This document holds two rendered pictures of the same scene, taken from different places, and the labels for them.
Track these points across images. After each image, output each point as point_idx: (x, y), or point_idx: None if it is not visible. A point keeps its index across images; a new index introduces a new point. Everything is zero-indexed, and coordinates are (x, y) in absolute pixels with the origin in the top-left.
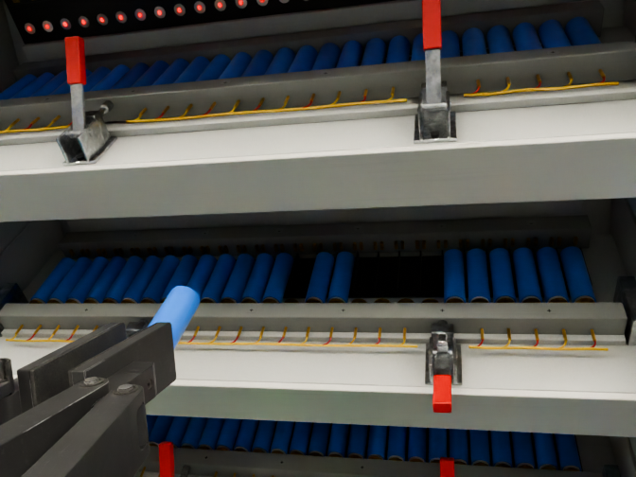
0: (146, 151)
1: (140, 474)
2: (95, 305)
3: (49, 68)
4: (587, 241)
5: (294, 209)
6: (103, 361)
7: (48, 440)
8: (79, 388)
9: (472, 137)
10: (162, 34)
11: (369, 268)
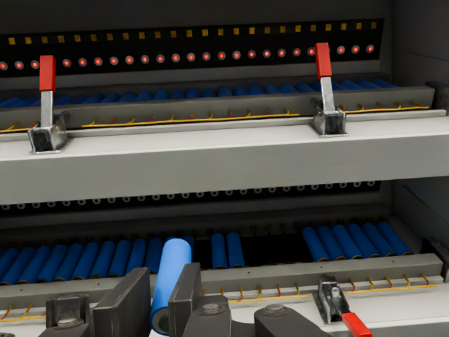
0: (104, 145)
1: None
2: (29, 285)
3: (1, 95)
4: (387, 219)
5: (227, 189)
6: (194, 290)
7: None
8: (205, 317)
9: (357, 134)
10: (98, 77)
11: (250, 244)
